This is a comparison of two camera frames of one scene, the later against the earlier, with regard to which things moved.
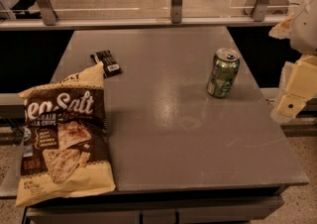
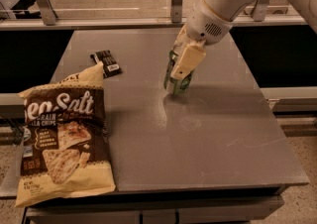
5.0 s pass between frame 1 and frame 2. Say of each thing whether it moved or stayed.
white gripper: moved
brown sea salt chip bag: stayed
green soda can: moved
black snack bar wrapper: stayed
